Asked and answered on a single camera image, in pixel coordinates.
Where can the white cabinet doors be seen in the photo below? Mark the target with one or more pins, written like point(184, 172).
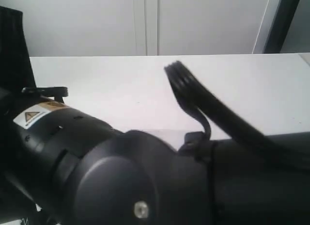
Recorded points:
point(145, 27)

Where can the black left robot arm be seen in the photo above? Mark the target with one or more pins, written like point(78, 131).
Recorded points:
point(59, 165)

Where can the dark vertical post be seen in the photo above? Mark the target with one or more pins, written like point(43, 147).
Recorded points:
point(280, 26)

